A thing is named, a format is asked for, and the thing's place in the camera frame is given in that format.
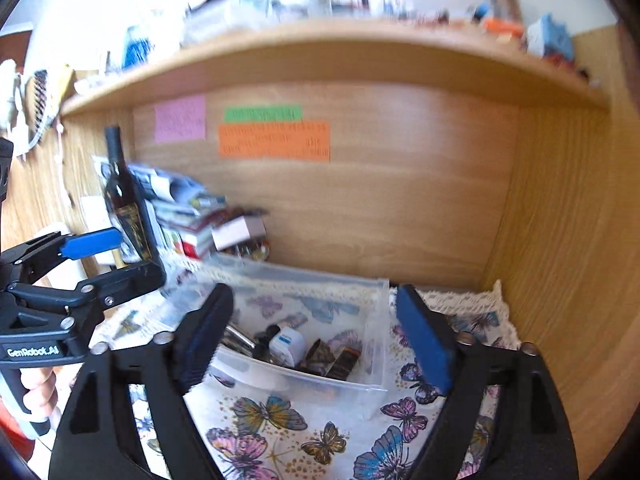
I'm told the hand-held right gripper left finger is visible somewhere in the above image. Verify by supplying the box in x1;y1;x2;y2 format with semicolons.
50;282;236;480

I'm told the clear plastic storage box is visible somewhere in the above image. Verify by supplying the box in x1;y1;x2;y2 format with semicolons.
165;252;391;393

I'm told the orange marker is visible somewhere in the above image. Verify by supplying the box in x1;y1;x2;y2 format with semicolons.
482;17;523;36

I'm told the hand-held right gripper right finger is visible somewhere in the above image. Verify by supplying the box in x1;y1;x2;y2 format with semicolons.
395;284;573;480

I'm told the person's left hand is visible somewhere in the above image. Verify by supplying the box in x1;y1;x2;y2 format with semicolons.
21;365;59;419

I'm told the black and white beaded band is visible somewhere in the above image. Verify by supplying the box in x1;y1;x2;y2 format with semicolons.
25;70;56;148

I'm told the wooden shelf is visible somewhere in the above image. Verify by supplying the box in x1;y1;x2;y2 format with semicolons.
60;17;611;118

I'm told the butterfly print lace cloth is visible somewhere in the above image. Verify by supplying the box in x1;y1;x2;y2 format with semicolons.
90;255;521;480

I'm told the teal plastic bottle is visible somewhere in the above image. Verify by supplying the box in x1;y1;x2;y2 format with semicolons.
122;25;151;68

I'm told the white printed paper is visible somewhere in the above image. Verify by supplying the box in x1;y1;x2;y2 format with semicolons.
80;195;113;241

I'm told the dark wine bottle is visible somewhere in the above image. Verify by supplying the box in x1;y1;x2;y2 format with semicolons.
102;125;153;263

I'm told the small black clip device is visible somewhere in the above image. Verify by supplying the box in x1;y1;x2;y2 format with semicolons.
252;325;281;356

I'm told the orange sticky note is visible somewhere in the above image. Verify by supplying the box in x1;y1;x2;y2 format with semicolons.
218;121;331;163

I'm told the stack of books and papers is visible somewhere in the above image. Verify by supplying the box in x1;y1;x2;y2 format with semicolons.
95;157;226;211

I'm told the yellow hanging item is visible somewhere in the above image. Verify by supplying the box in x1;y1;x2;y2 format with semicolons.
55;65;76;96

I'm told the pink sticky note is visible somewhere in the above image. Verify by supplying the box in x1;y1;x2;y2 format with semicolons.
154;95;207;143

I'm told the blue and white box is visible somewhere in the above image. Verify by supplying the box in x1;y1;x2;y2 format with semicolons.
525;14;573;58

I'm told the white fluffy cloth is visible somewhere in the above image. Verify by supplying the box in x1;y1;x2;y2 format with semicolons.
0;60;26;126

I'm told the brown butterfly hair clip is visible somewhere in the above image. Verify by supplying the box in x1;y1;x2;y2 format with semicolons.
300;340;336;376

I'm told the small white box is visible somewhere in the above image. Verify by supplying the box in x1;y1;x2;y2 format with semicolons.
211;217;266;251

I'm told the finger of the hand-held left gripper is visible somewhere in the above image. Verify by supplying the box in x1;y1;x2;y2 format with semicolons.
0;227;123;291
6;259;167;332

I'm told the green sticky note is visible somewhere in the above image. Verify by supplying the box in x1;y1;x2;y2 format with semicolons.
224;105;303;123

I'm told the white charger plug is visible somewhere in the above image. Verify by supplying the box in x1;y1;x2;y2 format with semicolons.
270;327;307;367

